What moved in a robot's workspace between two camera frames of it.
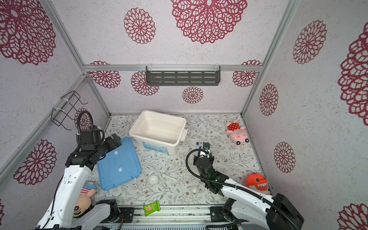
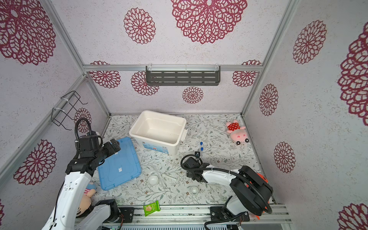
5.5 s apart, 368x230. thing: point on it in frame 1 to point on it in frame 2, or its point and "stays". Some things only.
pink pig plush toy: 238,134 stays
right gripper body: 197,159 to 190,175
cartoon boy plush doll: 84,201 stays
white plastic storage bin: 158,132 stays
